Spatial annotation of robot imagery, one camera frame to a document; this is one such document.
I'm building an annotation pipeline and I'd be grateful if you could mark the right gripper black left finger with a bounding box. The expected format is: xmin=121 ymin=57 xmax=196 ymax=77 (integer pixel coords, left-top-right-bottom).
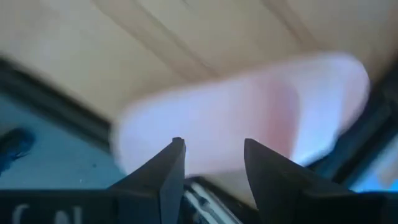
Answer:
xmin=108 ymin=137 xmax=187 ymax=224

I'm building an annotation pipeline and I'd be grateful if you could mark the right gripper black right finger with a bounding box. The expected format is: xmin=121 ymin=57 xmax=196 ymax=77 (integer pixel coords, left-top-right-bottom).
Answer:
xmin=244 ymin=139 xmax=355 ymax=224

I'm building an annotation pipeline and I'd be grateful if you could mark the pink slide sandal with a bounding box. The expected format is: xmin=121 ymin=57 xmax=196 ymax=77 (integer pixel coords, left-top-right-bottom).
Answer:
xmin=110 ymin=51 xmax=371 ymax=187

